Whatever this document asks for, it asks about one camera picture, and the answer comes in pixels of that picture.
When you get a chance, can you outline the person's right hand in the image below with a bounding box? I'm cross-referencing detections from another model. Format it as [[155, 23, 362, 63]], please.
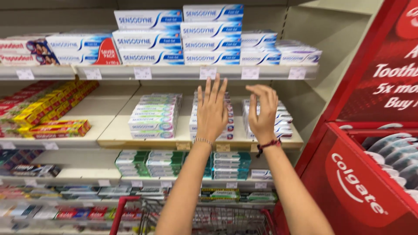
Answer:
[[245, 84, 280, 143]]

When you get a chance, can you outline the person's left hand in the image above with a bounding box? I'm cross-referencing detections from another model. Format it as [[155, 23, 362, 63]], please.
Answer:
[[196, 73, 230, 143]]

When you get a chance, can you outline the stack of white navy toothpaste boxes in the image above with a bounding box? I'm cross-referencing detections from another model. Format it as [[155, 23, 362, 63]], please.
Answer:
[[242, 98, 294, 140]]

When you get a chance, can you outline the stack of teal toothpaste boxes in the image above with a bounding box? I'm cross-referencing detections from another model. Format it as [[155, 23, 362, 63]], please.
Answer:
[[202, 151, 252, 181]]

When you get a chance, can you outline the stack of white pastel toothpaste boxes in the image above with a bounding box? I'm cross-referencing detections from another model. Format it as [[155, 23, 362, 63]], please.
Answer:
[[128, 93, 183, 140]]

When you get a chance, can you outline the small white toothpaste box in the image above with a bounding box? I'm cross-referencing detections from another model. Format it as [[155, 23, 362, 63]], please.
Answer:
[[250, 169, 273, 180]]

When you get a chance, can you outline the stack of white purple toothpaste boxes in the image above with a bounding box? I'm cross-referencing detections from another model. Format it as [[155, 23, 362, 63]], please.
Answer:
[[276, 39, 323, 66]]

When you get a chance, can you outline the stack of white blue toothpaste boxes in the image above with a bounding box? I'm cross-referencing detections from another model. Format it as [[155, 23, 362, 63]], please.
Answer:
[[112, 4, 282, 66]]

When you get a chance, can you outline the stack of green white toothpaste boxes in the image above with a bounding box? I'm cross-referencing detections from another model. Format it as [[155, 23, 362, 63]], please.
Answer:
[[115, 150, 187, 178]]

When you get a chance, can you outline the row of white price tags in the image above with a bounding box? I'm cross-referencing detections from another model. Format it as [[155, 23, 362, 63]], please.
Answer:
[[16, 67, 307, 81]]

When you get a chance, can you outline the row of green toothpaste boxes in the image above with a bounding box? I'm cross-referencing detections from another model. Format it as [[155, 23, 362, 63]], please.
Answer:
[[199, 188, 279, 203]]

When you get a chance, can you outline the beige metal shelf rack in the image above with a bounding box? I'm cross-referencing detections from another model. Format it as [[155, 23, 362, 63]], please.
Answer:
[[0, 0, 384, 235]]

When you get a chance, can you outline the red cardboard display stand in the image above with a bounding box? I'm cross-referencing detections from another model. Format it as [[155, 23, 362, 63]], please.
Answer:
[[274, 0, 418, 235]]

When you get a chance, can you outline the heap of packed toothbrushes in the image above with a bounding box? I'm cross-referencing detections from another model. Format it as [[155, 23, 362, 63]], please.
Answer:
[[339, 123, 418, 203]]

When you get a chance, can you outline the row of grey toothpaste boxes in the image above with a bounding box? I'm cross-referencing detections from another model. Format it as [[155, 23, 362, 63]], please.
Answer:
[[0, 185, 171, 201]]

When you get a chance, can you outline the toothpaste twin pack red label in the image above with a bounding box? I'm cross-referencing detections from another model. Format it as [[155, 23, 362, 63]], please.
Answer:
[[45, 34, 121, 66]]

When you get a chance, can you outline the row of red blue toothpaste boxes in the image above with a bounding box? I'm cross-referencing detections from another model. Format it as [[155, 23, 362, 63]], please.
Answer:
[[55, 206, 143, 221]]

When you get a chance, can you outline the row of red yellow toothpaste boxes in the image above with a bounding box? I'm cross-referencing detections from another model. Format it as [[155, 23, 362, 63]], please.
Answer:
[[0, 80, 100, 140]]

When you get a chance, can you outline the stack of dark toothpaste boxes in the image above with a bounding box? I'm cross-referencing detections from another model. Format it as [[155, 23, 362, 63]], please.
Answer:
[[0, 149, 62, 179]]

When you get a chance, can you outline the red thread bracelet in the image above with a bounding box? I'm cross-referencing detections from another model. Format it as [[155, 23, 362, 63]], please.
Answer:
[[256, 138, 282, 159]]

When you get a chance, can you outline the red wire shopping cart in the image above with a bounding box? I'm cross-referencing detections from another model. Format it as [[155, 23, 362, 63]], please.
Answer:
[[109, 195, 279, 235]]

